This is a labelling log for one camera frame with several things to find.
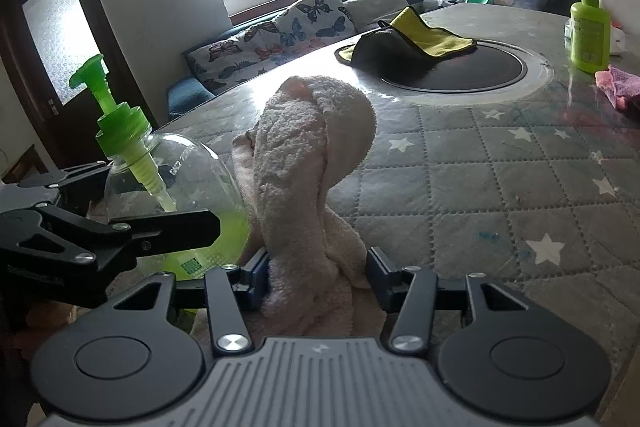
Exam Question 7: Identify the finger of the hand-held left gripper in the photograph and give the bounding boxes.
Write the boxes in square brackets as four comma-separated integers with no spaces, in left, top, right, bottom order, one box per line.
[0,207,222,295]
[17,161,112,208]

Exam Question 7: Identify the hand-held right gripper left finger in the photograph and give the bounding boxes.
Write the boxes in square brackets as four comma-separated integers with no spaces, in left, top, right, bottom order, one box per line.
[102,248,272,354]

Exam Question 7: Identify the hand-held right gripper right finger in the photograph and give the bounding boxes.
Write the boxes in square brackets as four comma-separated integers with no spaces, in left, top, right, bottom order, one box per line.
[366,247,531,353]

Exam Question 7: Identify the clear pump bottle green liquid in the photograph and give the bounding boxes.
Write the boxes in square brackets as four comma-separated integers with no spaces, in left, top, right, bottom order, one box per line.
[69,54,251,313]

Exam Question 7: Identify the pale pink towel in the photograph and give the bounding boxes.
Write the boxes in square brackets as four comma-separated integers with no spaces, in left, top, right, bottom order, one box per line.
[190,74,388,340]

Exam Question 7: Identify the blue sofa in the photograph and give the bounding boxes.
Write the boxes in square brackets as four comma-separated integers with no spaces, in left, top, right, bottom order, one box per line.
[167,0,476,118]

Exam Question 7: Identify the brown wooden door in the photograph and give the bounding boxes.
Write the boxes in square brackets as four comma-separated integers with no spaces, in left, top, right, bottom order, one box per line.
[0,0,158,170]

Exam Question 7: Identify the long butterfly print cushion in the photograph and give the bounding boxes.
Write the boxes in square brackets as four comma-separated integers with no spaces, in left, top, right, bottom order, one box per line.
[182,22,297,96]

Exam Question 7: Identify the yellow and black cloth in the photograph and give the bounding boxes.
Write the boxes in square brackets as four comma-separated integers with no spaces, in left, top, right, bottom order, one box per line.
[334,6,478,78]

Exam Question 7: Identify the round black cooktop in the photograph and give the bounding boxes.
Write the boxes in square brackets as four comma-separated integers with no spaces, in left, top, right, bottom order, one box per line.
[370,39,553,95]

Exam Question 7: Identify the white pillow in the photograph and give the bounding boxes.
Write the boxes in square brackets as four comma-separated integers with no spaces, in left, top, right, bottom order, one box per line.
[345,0,416,32]

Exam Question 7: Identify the pink rag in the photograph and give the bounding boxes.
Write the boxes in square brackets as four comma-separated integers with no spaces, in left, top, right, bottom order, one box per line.
[594,64,640,112]

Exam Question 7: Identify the green plastic bottle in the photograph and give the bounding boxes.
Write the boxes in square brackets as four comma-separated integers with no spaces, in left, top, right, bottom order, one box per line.
[570,0,612,74]

